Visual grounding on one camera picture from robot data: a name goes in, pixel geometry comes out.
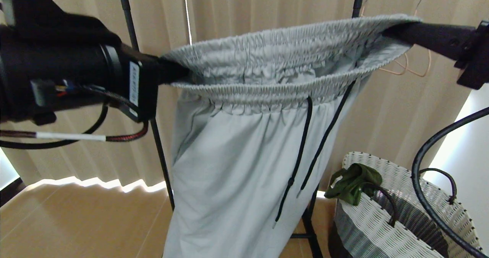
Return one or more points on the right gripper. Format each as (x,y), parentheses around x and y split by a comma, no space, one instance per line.
(477,55)

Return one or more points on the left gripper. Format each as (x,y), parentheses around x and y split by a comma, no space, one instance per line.
(76,71)

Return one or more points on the pink clothes hanger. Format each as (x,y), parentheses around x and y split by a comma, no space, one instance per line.
(429,63)
(397,74)

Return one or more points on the green garment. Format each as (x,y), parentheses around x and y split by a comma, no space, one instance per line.
(355,181)

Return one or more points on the pale grey shorts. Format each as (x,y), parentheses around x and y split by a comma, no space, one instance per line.
(229,166)

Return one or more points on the white laundry basket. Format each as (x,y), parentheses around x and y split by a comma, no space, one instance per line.
(366,227)

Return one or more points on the window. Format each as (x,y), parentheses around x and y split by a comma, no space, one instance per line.
(5,166)

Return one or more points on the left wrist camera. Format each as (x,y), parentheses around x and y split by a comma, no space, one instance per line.
(38,6)

